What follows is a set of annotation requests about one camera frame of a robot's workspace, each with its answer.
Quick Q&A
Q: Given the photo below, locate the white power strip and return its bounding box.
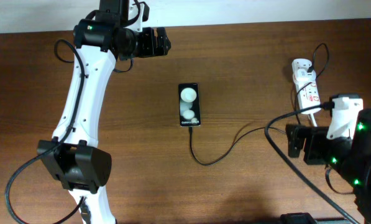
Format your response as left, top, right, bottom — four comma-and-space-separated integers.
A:
291, 58, 321, 109

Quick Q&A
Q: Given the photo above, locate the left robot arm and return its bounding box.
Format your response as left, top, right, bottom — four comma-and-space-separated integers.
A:
37, 1, 171, 223

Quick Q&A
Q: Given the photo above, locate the black charging cable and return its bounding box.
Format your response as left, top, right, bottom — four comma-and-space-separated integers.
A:
188, 42, 331, 167

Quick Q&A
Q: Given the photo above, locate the white charger plug adapter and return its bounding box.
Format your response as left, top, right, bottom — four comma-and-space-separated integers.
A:
293, 68, 316, 84

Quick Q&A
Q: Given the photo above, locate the black smartphone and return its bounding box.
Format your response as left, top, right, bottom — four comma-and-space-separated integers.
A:
178, 83, 201, 127

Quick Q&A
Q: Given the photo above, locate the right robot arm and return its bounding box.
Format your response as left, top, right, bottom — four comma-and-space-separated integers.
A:
285, 109, 371, 223

